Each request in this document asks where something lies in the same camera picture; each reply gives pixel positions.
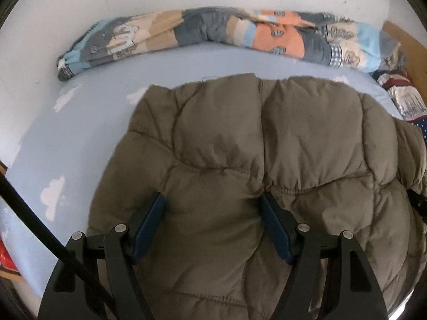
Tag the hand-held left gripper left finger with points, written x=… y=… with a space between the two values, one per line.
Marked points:
x=150 y=226

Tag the light blue cloud bed sheet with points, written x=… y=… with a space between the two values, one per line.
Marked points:
x=83 y=133

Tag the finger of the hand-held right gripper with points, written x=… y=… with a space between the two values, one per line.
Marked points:
x=420 y=203

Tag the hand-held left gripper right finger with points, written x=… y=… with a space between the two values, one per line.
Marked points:
x=277 y=230

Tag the white red house print cloth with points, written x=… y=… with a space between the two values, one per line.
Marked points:
x=407 y=96

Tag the red object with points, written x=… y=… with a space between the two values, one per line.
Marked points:
x=6 y=256

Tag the navy star print pillow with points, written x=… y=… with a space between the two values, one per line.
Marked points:
x=423 y=126

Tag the patchwork cartoon quilt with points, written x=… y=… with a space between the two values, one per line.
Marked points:
x=206 y=30

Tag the olive puffer jacket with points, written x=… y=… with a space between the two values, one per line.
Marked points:
x=216 y=140

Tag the wooden headboard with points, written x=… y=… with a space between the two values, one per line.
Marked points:
x=413 y=50

